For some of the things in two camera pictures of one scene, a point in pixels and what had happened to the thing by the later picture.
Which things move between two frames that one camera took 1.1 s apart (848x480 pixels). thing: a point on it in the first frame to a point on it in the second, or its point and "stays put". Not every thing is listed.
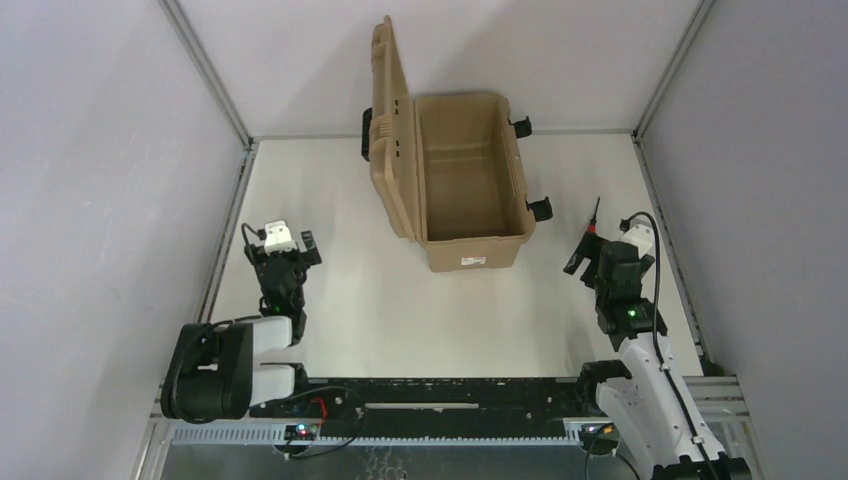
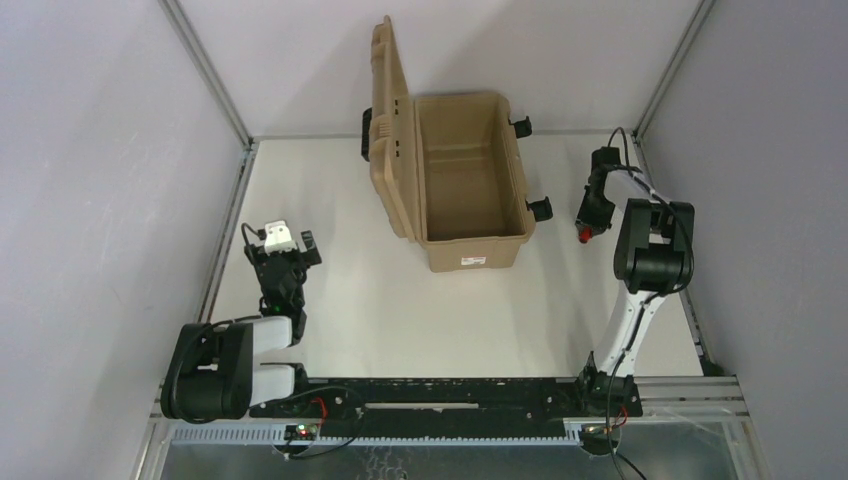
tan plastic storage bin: (446, 170) stays put
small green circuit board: (301, 432) stays put
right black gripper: (592, 250) to (592, 213)
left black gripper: (282, 257) stays put
